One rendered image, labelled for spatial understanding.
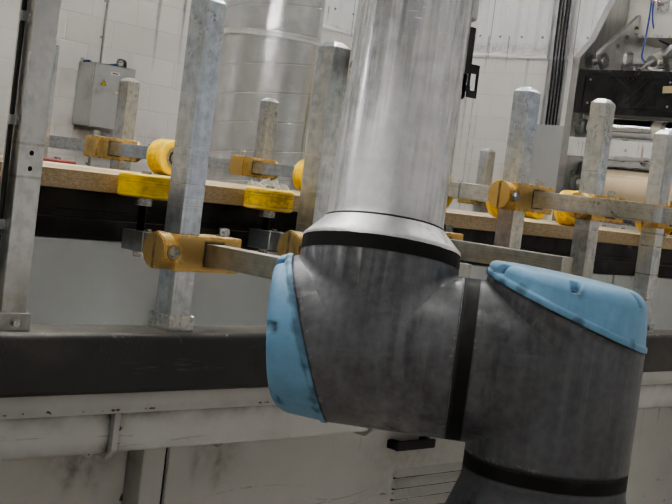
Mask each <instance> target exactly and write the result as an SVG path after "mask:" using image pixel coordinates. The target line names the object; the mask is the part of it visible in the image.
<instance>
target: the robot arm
mask: <svg viewBox="0 0 672 504"><path fill-rule="evenodd" d="M479 2H480V0H359V2H358V9H357V16H356V22H355V29H354V36H353V43H352V49H351V56H350V63H349V69H348V76H347V83H346V90H345V96H344V103H343V110H342V117H341V123H340V130H339V137H338V144H337V150H336V157H335V164H334V171H333V177H332V184H331V191H330V198H329V204H328V211H327V213H326V215H325V216H324V217H323V218H321V219H320V220H319V221H317V222H316V223H315V224H313V225H312V226H311V227H309V228H308V229H307V230H305V231H304V233H303V238H302V245H301V250H300V255H295V254H294V253H288V254H285V255H281V256H280V257H279V258H278V260H277V262H276V266H275V268H274V271H273V275H272V280H271V286H270V293H269V302H268V313H267V331H266V370H267V380H268V386H269V391H270V395H271V397H272V400H273V401H274V403H275V404H276V406H277V407H278V408H280V409H281V410H283V411H284V412H287V413H290V414H295V415H299V416H304V417H308V418H312V419H317V420H320V422H322V423H327V422H331V423H338V424H345V425H352V426H359V427H365V428H372V429H379V430H386V431H393V432H400V433H406V434H413V435H420V436H427V437H434V438H441V439H448V440H455V441H461V442H465V449H464V456H463V463H462V469H461V473H460V475H459V477H458V479H457V481H456V483H455V485H454V487H453V489H452V490H451V492H450V494H449V496H448V498H447V500H446V502H445V504H626V490H627V483H628V475H629V469H630V461H631V454H632V447H633V440H634V433H635V426H636V418H637V411H638V404H639V397H640V390H641V383H642V375H643V368H644V361H645V354H647V350H648V349H647V347H646V336H647V318H648V309H647V305H646V303H645V301H644V299H643V298H642V297H641V296H640V295H639V294H638V293H636V292H634V291H632V290H629V289H627V288H624V287H620V286H617V285H613V284H609V283H605V282H601V281H597V280H593V279H589V278H585V277H581V276H576V275H572V274H567V273H563V272H559V271H554V270H549V269H545V268H540V267H535V266H530V265H525V264H519V263H514V262H506V261H501V260H495V261H492V262H491V263H490V265H489V267H488V268H487V271H486V274H487V275H488V276H487V279H486V280H480V279H473V278H466V277H459V267H460V259H461V253H460V252H459V250H458V249H457V248H456V246H455V245H454V244H453V243H452V241H451V240H450V239H449V237H448V236H447V235H446V233H445V230H444V221H445V214H446V206H447V199H448V191H449V184H450V176H451V169H452V162H453V154H454V147H455V139H456V132H457V127H458V126H457V124H458V117H459V109H460V102H461V99H463V98H464V97H465V92H466V97H468V98H473V99H476V94H477V86H478V78H479V71H480V66H478V65H474V64H472V58H473V50H474V42H475V34H476V28H474V27H471V22H475V21H476V20H477V17H478V10H479ZM467 74H468V75H467ZM471 74H476V79H475V87H474V91H471V90H470V79H471ZM467 78H468V81H467ZM466 81H467V85H466ZM464 283H465V285H464ZM463 291H464V292H463ZM462 298H463V300H462ZM461 306H462V308H461ZM460 314H461V315H460ZM459 321H460V323H459ZM458 329H459V330H458ZM457 336H458V338H457ZM456 344H457V346H456ZM455 352H456V353H455ZM454 359H455V361H454ZM453 367H454V368H453ZM452 375H453V376H452ZM451 382H452V384H451ZM450 390H451V391H450ZM449 397H450V399H449ZM448 405H449V406H448ZM447 413H448V414H447ZM446 420H447V422H446ZM445 428H446V429H445ZM444 435H445V437H444Z"/></svg>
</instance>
